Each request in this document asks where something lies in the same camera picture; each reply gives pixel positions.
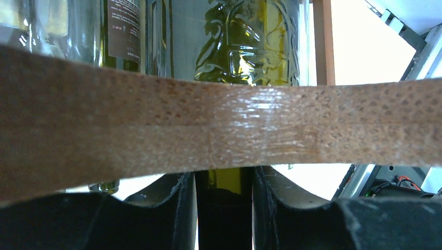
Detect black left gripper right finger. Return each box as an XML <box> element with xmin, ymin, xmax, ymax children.
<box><xmin>253</xmin><ymin>166</ymin><xmax>441</xmax><ymax>249</ymax></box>

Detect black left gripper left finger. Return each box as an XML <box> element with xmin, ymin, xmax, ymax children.
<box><xmin>1</xmin><ymin>173</ymin><xmax>196</xmax><ymax>249</ymax></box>

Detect wooden wine rack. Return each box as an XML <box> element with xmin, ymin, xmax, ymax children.
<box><xmin>1</xmin><ymin>18</ymin><xmax>441</xmax><ymax>203</ymax></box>

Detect dark wine bottle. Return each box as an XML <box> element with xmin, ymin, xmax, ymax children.
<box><xmin>146</xmin><ymin>1</ymin><xmax>308</xmax><ymax>249</ymax></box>
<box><xmin>69</xmin><ymin>0</ymin><xmax>148</xmax><ymax>195</ymax></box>

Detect dark wine bottle front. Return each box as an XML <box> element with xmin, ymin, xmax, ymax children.
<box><xmin>69</xmin><ymin>0</ymin><xmax>148</xmax><ymax>195</ymax></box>

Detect small clear glass bottle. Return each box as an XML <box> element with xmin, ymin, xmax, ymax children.
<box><xmin>1</xmin><ymin>1</ymin><xmax>101</xmax><ymax>66</ymax></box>

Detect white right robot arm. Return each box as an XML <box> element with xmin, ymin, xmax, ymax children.
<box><xmin>362</xmin><ymin>177</ymin><xmax>436</xmax><ymax>198</ymax></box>

